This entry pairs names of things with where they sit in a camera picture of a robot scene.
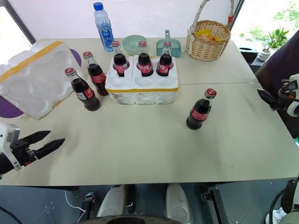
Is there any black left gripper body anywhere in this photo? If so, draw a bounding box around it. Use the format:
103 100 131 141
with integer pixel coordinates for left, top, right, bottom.
10 138 38 167

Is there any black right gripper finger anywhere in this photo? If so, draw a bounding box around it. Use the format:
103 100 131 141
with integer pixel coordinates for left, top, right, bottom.
257 88 274 100
260 93 278 107

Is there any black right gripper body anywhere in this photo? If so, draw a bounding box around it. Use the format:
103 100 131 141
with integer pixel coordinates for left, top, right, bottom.
270 87 299 111

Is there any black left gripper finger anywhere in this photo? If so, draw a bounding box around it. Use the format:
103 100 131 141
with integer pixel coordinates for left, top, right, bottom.
35 138 66 160
22 130 51 146

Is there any white foam lid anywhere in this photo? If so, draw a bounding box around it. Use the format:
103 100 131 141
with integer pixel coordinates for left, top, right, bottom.
0 41 85 120

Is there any glass cola bottle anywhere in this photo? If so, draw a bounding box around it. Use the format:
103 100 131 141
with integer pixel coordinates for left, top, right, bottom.
83 51 110 97
64 67 101 112
111 41 130 77
136 41 154 77
186 88 217 131
156 41 175 77

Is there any white foam bottle tray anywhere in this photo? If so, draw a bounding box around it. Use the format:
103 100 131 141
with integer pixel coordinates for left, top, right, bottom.
105 55 180 105

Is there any person in dark clothes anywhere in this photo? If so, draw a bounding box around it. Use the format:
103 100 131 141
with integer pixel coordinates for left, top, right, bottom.
254 29 299 139

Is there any purple round mat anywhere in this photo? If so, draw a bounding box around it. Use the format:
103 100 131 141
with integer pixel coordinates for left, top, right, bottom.
0 49 82 119

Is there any potted green plant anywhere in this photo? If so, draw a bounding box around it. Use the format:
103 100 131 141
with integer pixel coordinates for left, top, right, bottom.
257 27 290 62

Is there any grey rounded robot foot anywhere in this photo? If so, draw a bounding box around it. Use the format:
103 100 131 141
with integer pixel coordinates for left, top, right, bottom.
165 183 194 224
96 184 128 218

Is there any yellow toy in basket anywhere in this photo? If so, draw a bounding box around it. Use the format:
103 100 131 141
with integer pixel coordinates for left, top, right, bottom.
195 28 212 37

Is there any teal dustpan with brush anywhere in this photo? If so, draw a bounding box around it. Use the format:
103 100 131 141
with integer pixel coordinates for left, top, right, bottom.
156 29 183 59

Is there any dark rounded robot torso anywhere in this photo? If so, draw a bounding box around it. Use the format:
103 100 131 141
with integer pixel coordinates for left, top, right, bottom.
77 216 194 224

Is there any white sneaker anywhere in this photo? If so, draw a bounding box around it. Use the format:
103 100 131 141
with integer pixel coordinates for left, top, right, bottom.
265 208 287 224

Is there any blue plastic water bottle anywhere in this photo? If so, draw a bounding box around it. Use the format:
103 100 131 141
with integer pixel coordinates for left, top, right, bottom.
93 2 115 52

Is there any light green bowl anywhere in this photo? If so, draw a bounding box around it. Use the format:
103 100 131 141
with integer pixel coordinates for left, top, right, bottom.
122 35 148 56

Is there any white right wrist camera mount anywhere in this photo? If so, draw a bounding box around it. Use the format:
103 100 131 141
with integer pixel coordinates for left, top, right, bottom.
281 73 299 117

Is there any thin white cable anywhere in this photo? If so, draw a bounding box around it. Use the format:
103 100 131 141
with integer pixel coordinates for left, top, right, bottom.
64 190 87 222

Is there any black table leg frame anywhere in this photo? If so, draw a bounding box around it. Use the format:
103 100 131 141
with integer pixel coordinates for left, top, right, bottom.
80 191 97 221
200 183 232 224

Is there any wicker basket with handle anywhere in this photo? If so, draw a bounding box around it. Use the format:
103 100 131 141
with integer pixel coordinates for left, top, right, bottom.
185 0 235 62

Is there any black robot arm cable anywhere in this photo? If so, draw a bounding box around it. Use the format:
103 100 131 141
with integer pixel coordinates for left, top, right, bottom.
268 188 286 224

